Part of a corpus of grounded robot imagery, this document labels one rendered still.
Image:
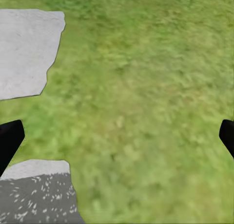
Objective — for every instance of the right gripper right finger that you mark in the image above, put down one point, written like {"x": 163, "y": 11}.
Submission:
{"x": 226, "y": 134}

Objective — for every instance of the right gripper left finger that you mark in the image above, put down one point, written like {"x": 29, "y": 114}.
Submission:
{"x": 11, "y": 136}

